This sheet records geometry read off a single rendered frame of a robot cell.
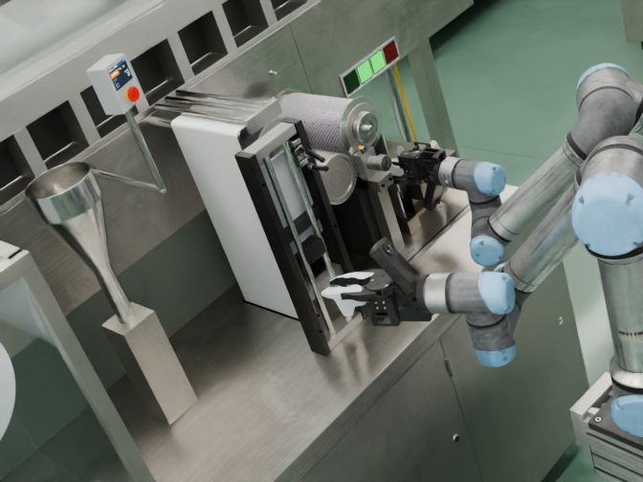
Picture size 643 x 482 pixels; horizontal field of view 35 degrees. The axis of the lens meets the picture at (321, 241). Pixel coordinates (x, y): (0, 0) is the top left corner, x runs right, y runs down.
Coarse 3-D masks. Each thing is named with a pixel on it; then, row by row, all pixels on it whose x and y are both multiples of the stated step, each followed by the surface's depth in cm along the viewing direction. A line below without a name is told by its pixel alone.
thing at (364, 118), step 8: (360, 112) 243; (368, 112) 243; (360, 120) 241; (368, 120) 244; (376, 120) 245; (352, 128) 242; (360, 128) 242; (376, 128) 246; (360, 136) 242; (368, 136) 244
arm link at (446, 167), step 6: (444, 162) 240; (450, 162) 239; (444, 168) 239; (450, 168) 238; (438, 174) 241; (444, 174) 239; (450, 174) 238; (444, 180) 240; (450, 180) 238; (450, 186) 240
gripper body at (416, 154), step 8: (416, 144) 250; (408, 152) 247; (416, 152) 246; (424, 152) 244; (432, 152) 243; (440, 152) 241; (400, 160) 247; (408, 160) 246; (416, 160) 245; (424, 160) 244; (432, 160) 241; (440, 160) 244; (408, 168) 248; (416, 168) 245; (424, 168) 246; (432, 168) 244; (408, 176) 248; (416, 176) 246; (424, 176) 247; (432, 176) 245; (416, 184) 248; (440, 184) 242
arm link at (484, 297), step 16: (448, 288) 181; (464, 288) 179; (480, 288) 178; (496, 288) 177; (512, 288) 180; (448, 304) 181; (464, 304) 180; (480, 304) 178; (496, 304) 177; (512, 304) 180; (480, 320) 181; (496, 320) 181
